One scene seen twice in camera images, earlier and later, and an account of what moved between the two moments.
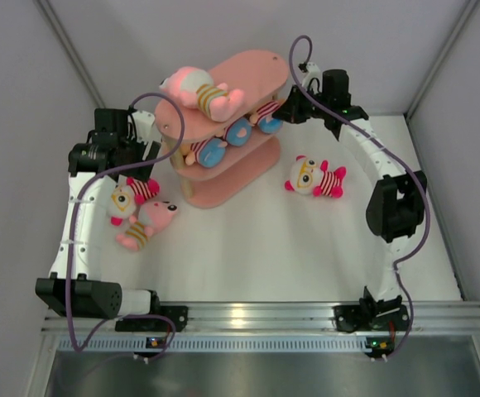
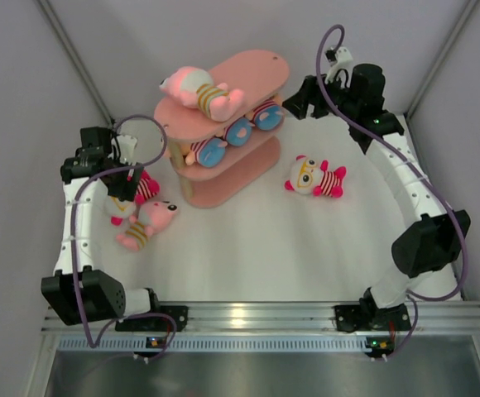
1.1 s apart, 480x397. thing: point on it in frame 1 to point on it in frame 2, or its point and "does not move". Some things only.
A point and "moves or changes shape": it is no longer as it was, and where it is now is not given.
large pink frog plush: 194,86 does not move
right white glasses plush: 307,176 does not move
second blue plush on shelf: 238,132 does not move
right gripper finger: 285,112 to 298,103
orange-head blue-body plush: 264,117 moves or changes shape
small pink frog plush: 152,217 does not move
